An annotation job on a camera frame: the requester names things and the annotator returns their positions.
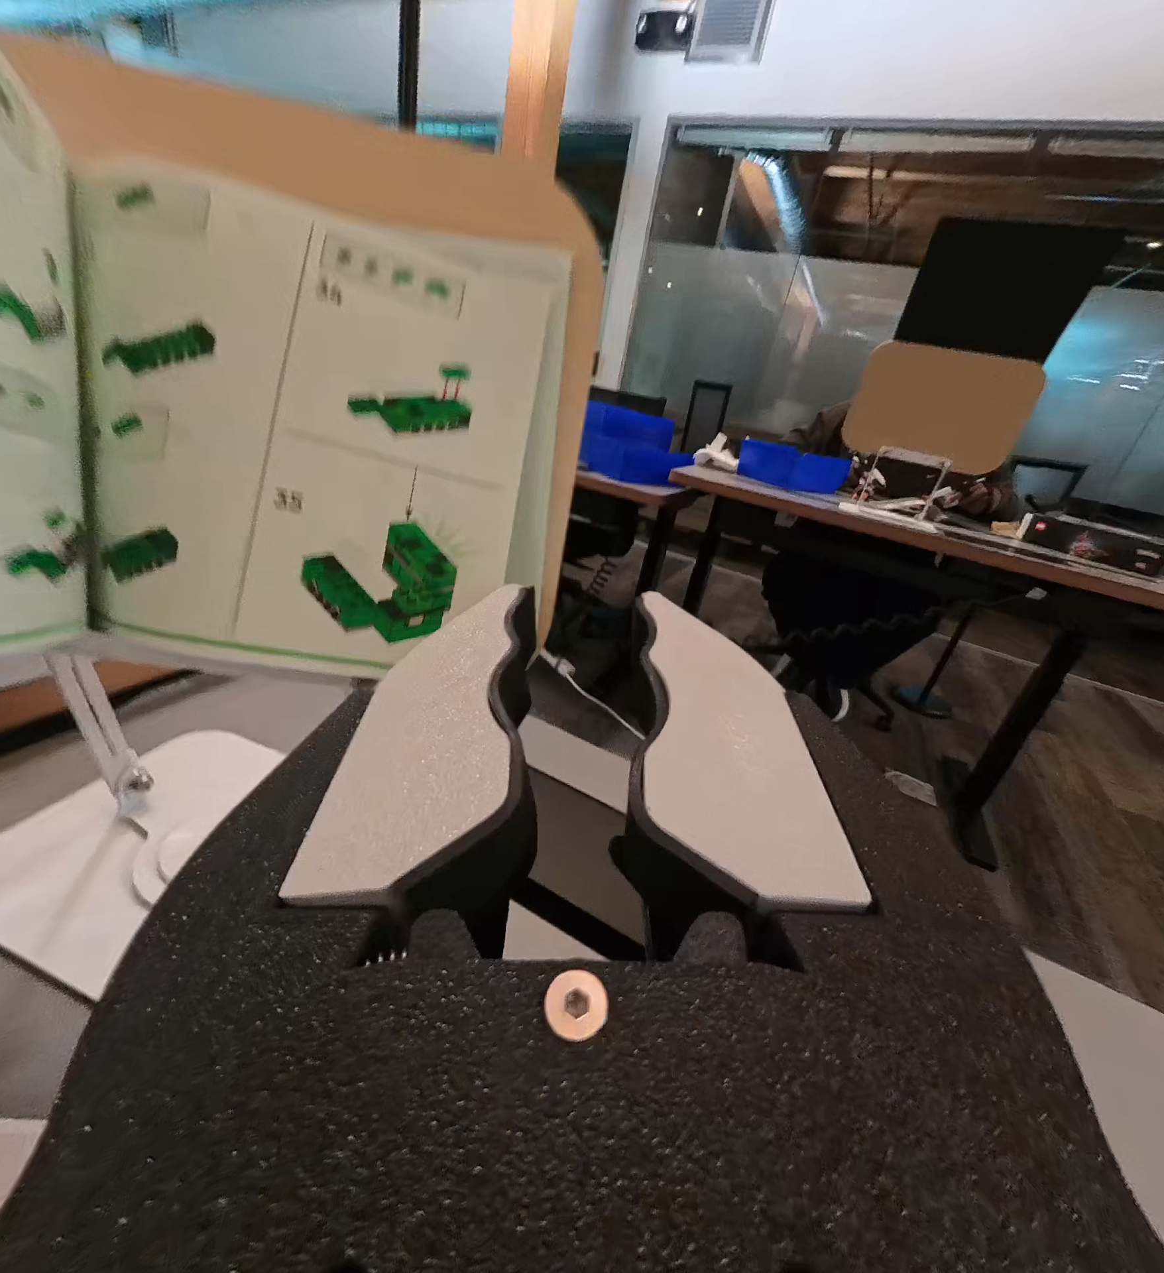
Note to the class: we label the small white object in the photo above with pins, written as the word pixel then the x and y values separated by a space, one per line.
pixel 719 453

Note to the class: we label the white book stand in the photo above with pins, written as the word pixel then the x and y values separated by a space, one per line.
pixel 46 876

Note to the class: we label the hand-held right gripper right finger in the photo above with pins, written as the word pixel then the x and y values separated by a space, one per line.
pixel 742 776

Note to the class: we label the narrow brown table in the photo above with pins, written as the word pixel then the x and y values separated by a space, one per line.
pixel 623 485

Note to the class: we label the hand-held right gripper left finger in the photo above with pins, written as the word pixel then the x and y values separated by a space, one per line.
pixel 413 757

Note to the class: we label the grey air vent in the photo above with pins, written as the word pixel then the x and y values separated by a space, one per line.
pixel 732 28

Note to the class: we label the brick instruction booklet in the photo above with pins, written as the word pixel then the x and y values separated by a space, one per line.
pixel 245 398

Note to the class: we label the black mesh office chair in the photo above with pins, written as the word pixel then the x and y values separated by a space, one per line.
pixel 710 419

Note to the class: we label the clear acrylic stand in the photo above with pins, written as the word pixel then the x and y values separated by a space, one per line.
pixel 882 489

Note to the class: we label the black printed box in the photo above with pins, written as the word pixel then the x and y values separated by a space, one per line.
pixel 1105 545

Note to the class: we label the wooden pillar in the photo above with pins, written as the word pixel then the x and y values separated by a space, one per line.
pixel 540 81

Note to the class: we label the long brown table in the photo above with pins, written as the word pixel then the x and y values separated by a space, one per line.
pixel 1040 568

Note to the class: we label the blue storage bin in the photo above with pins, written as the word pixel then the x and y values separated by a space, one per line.
pixel 632 424
pixel 823 475
pixel 632 464
pixel 766 464

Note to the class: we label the black pole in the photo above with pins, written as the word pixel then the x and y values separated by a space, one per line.
pixel 409 60

